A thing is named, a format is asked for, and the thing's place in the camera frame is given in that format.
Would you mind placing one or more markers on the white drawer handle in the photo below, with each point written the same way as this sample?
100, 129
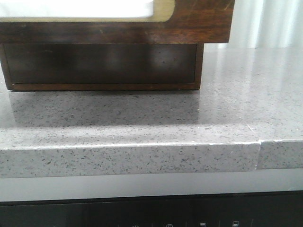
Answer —
86, 10

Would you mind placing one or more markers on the white curtain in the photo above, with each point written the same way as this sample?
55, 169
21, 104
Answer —
265, 24

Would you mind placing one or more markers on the black appliance control panel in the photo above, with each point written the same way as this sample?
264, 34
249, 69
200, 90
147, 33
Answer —
261, 209

